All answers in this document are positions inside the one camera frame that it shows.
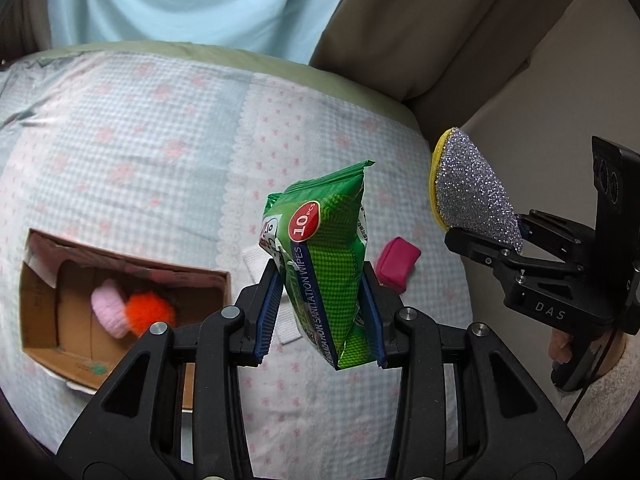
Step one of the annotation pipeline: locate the pink knitted ball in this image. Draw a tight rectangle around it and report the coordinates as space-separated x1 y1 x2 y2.
90 279 134 339

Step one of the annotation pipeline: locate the person's right hand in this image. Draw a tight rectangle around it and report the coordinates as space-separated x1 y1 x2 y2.
547 327 630 380

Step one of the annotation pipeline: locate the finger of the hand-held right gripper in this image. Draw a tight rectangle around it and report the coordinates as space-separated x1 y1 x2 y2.
516 208 597 262
444 227 585 283

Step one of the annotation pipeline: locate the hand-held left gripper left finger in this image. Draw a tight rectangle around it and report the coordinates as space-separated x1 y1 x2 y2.
55 259 286 480

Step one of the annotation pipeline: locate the person's right forearm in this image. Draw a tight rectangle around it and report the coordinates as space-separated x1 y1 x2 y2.
564 342 640 467

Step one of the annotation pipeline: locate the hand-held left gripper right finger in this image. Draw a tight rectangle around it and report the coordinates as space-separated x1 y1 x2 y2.
361 261 586 480

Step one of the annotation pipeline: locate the silver glitter scouring sponge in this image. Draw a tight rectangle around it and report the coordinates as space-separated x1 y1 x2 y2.
428 127 525 254

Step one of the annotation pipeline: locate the cardboard box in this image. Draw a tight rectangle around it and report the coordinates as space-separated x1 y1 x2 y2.
19 228 232 411

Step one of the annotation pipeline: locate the green wet wipes packet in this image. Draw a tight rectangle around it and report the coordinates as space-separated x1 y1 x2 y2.
258 160 377 371

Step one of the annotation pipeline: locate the white cloth strip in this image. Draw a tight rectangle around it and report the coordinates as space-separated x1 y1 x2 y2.
241 247 307 345

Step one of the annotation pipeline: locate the light blue cloth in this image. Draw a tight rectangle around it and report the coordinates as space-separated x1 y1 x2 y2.
46 0 365 57

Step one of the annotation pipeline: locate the checked floral patchwork blanket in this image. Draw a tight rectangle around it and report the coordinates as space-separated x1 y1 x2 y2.
0 51 474 457

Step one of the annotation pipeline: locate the orange fluffy pom-pom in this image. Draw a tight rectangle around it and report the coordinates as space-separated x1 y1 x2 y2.
124 292 176 338

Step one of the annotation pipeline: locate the black cable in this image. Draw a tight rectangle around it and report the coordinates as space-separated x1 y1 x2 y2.
564 329 617 424

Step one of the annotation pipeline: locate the magenta soft pouch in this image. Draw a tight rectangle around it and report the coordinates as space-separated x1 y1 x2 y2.
375 237 422 293

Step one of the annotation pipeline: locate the brown cushion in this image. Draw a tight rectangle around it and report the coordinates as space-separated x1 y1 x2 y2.
309 0 602 137

